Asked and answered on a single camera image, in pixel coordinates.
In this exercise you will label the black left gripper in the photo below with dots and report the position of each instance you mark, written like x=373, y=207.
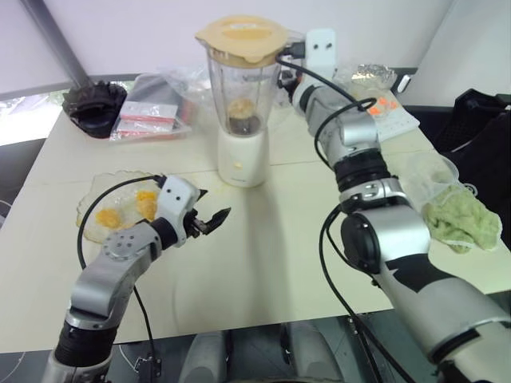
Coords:
x=196, y=223

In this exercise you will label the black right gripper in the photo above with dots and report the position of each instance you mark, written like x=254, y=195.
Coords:
x=288, y=81

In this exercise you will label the clear blender jar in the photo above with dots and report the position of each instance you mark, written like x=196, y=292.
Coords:
x=239, y=84

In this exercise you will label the orange segment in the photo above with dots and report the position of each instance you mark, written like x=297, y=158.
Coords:
x=147, y=203
x=241, y=107
x=108, y=218

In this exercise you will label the cream blender lid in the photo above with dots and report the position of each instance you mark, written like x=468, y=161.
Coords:
x=243, y=38

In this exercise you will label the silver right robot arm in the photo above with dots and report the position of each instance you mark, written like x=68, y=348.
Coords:
x=391, y=231

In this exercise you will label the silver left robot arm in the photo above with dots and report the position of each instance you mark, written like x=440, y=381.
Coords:
x=116, y=255

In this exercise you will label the cream blender base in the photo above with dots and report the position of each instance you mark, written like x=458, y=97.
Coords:
x=243, y=159

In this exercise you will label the foil covered bowl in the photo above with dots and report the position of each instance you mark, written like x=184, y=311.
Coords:
x=371, y=76

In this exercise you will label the small orange plastic pieces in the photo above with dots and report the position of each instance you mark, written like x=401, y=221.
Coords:
x=379, y=107

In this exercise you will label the clear bag with plastic box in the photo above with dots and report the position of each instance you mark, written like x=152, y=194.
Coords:
x=187, y=80

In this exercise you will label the clear glass bowl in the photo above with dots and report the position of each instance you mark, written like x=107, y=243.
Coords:
x=104, y=187

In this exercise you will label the zip bag with red-white packets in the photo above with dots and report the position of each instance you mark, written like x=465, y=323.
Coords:
x=151, y=115

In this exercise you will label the small white black device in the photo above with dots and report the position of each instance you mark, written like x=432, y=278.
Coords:
x=404, y=83

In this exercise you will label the white power strip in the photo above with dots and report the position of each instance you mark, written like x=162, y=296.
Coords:
x=399, y=123

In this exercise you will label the crumpled black plastic container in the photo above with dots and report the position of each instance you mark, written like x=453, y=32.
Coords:
x=96, y=105

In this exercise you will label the white mesh net bag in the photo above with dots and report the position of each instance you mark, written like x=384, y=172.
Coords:
x=427, y=175

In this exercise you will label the black bag on right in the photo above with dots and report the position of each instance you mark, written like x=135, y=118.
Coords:
x=479, y=119

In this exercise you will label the black window pole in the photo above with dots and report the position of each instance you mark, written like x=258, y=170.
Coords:
x=60, y=44

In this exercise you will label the green cloth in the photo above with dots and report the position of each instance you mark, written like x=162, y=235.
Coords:
x=463, y=219

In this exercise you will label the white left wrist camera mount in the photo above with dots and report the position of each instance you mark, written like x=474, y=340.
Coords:
x=175, y=195

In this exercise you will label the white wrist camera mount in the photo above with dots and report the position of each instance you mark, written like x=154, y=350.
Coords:
x=321, y=56
x=175, y=195

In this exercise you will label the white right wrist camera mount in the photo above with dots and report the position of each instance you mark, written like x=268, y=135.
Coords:
x=321, y=56

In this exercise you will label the black metal bracket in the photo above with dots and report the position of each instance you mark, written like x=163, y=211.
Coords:
x=149, y=364

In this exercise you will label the black metal table frame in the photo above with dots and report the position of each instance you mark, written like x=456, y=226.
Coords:
x=359, y=347

